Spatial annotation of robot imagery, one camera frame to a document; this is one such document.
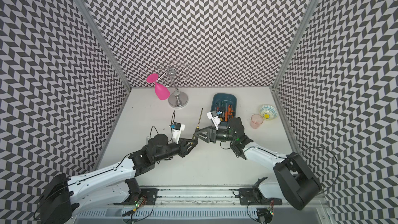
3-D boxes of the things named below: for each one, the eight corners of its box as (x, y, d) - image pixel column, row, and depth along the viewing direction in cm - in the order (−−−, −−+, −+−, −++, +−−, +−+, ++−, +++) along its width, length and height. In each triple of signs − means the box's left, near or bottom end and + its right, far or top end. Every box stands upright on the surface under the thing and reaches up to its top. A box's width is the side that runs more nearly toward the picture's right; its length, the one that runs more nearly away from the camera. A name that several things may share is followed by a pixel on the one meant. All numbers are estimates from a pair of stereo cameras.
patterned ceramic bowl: (261, 120, 102) (263, 116, 99) (258, 108, 109) (260, 104, 105) (276, 120, 102) (278, 116, 99) (272, 108, 109) (274, 104, 105)
